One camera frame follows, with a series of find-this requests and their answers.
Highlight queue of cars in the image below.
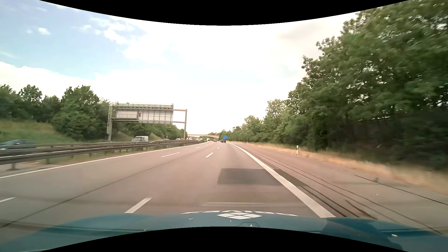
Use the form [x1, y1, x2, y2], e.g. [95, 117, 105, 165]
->
[161, 137, 221, 143]

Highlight dry grass verge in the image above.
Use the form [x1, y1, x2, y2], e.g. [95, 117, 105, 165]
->
[241, 141, 448, 195]

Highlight grey sign gantry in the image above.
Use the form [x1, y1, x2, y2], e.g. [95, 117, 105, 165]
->
[106, 102, 188, 142]

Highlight grass bank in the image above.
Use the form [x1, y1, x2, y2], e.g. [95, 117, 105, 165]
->
[0, 120, 163, 144]

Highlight car's own bonnet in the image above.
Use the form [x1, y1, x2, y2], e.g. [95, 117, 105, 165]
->
[0, 211, 448, 252]

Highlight road markings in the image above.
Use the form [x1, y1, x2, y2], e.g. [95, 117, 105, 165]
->
[0, 142, 336, 218]

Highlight grey asphalt road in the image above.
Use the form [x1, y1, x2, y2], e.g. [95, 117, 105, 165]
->
[0, 141, 448, 236]

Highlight row of trees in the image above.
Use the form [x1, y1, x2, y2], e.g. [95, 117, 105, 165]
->
[0, 84, 185, 142]
[217, 0, 448, 168]

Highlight metal guard rail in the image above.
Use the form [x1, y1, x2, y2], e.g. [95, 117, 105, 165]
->
[0, 139, 203, 171]

